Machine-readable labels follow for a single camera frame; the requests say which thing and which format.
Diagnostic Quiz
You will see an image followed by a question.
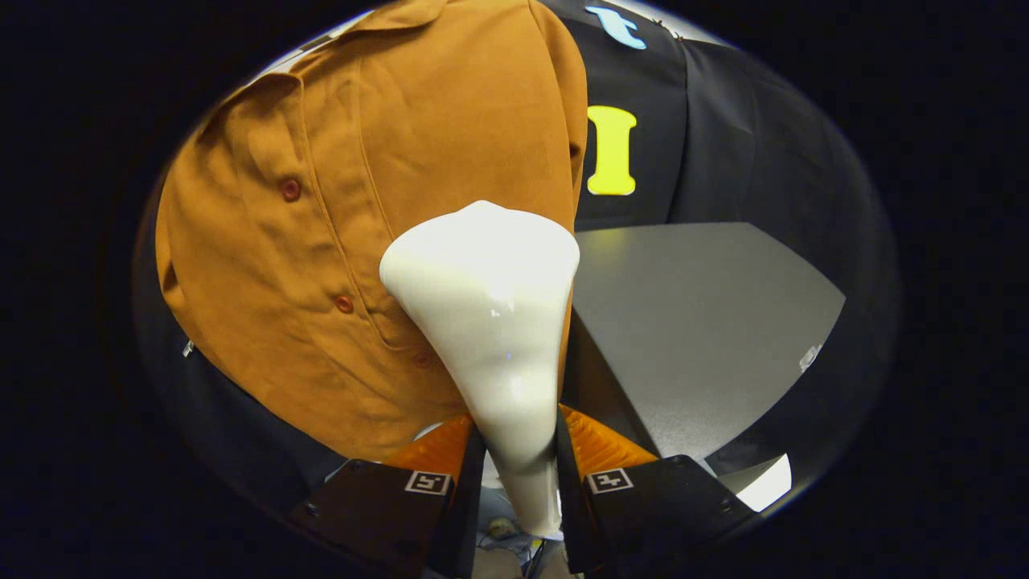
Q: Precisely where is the brown button-up shirt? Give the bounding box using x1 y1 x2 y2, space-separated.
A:
154 0 589 462

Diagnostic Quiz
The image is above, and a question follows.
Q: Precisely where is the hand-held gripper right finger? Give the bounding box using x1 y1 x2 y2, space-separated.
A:
555 404 760 576

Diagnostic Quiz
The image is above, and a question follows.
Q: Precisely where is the grey table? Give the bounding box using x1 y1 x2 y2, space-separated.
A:
563 222 847 515

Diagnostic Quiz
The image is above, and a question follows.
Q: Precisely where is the white garment steamer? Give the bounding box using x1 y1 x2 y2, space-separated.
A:
379 200 581 540

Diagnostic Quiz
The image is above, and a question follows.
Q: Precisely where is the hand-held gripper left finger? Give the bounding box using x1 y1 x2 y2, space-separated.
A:
289 413 487 579

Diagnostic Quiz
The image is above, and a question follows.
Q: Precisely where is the black backdrop cloth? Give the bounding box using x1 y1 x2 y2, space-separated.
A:
133 0 897 515

